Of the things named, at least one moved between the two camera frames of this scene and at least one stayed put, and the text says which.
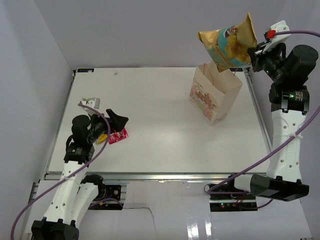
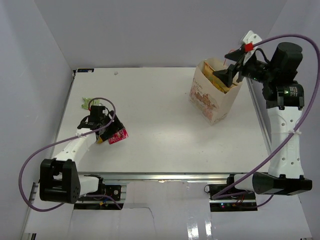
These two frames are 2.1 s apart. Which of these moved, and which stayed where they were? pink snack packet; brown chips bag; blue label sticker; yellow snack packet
Moved: brown chips bag
Stayed: pink snack packet; blue label sticker; yellow snack packet
